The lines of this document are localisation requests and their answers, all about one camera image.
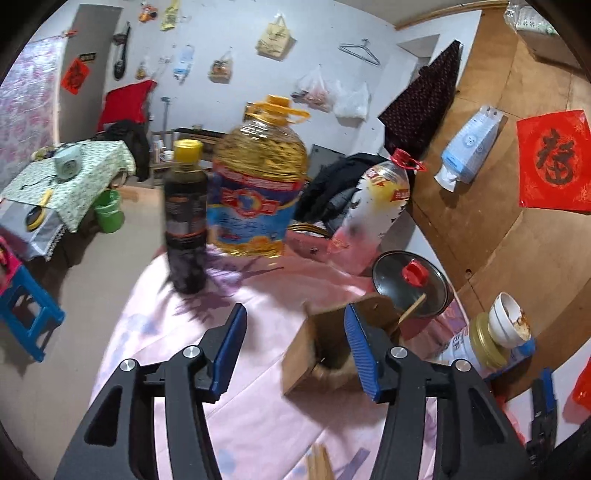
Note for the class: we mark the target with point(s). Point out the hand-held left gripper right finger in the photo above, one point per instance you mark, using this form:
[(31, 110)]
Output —
[(364, 350)]

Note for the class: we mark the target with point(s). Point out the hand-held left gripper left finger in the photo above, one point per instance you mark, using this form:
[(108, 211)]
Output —
[(226, 350)]

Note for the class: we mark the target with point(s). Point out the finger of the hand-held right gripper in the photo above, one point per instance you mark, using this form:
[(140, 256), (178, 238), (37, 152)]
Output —
[(547, 392)]

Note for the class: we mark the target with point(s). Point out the wooden chopstick holder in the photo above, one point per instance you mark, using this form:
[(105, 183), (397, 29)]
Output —
[(300, 350)]

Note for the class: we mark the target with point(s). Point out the single wooden chopstick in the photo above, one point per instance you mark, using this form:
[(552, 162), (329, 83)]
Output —
[(413, 307)]

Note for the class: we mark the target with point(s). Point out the bunch of wooden chopsticks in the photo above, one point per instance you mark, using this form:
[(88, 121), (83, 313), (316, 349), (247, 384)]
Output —
[(318, 464)]

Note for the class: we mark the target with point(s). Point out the red plastic bag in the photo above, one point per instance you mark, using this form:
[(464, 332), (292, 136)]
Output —
[(582, 392)]

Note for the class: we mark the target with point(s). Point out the blue plastic canister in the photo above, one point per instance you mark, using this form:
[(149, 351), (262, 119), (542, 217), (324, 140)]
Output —
[(524, 353)]

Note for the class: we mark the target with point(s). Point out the tangerine peel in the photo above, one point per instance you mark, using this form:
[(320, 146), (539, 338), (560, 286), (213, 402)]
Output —
[(521, 321)]

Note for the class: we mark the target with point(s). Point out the milk powder can gold lid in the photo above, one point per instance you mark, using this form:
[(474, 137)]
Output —
[(482, 344)]

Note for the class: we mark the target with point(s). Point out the white bowl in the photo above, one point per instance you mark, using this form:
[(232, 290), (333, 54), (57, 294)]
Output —
[(501, 323)]

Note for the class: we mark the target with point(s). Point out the glass pot lid red knob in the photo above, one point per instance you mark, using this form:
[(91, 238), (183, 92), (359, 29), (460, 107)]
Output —
[(406, 277)]

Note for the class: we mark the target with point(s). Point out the dark soy sauce bottle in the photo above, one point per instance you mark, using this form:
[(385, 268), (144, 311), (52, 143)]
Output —
[(184, 221)]

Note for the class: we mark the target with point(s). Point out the white red-capped drink bottle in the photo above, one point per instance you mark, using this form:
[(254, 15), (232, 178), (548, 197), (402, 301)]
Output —
[(369, 207)]

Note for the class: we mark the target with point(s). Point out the black jacket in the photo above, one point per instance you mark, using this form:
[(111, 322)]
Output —
[(332, 189)]

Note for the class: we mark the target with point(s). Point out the large cooking oil bottle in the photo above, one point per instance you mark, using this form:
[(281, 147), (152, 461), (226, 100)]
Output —
[(258, 184)]

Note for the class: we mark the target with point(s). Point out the green plastic bucket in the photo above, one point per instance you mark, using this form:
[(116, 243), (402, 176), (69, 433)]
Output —
[(110, 214)]

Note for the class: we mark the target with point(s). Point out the blue plastic stool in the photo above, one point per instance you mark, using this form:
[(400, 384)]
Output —
[(37, 318)]

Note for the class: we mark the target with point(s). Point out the table with green cloth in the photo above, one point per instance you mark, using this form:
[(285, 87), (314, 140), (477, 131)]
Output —
[(92, 175)]

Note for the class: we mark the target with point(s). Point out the black clothes pile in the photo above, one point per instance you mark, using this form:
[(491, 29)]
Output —
[(129, 147)]

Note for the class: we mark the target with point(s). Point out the blue white hanging package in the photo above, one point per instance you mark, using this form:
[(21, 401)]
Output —
[(471, 147)]

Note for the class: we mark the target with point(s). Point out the pink plastic stool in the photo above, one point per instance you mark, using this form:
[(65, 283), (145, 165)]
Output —
[(9, 263)]

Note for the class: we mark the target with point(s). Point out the red paper decoration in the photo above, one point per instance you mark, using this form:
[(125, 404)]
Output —
[(554, 157)]

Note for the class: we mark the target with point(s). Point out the mint green rice cooker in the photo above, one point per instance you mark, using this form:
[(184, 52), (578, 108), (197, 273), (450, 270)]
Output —
[(67, 164)]

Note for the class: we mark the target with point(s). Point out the white plastic bag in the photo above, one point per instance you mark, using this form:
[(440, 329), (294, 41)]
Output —
[(353, 104)]

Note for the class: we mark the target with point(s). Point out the dark dotted garment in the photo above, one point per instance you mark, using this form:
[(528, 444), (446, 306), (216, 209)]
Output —
[(425, 101)]

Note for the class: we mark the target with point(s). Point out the clear plastic bag with food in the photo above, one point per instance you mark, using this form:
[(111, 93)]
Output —
[(316, 92)]

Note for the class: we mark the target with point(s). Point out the red cloth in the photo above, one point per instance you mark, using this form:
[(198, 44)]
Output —
[(124, 104)]

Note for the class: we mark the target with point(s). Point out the hanging bag of snacks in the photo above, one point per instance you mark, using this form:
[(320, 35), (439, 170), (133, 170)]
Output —
[(220, 69)]

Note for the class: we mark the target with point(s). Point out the hanging bag with water bottle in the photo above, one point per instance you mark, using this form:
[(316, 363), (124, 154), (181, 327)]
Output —
[(183, 64)]

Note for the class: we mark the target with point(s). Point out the small hanging plastic bag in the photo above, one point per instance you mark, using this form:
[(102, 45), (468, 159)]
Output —
[(143, 71)]

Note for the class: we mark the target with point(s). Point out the red paper on door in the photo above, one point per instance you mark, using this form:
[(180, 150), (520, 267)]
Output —
[(75, 77)]

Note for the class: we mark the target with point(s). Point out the beige tote bag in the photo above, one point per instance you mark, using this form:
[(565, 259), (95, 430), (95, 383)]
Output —
[(274, 39)]

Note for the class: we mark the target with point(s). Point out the pink floral plastic curtain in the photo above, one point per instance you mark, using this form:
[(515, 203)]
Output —
[(23, 106)]

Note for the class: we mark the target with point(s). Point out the small black door sign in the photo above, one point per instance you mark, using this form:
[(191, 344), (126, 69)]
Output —
[(87, 57)]

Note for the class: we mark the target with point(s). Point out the yellow hanging bag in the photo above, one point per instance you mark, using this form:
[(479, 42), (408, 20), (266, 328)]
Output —
[(170, 16)]

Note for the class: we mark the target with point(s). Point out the grey door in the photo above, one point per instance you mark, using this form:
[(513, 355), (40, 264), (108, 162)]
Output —
[(97, 32)]

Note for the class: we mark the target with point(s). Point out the orange hanging toy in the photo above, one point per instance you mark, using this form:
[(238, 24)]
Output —
[(147, 12)]

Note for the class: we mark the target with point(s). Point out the plastic wrapped box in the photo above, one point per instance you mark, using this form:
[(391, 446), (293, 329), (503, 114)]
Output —
[(540, 27)]

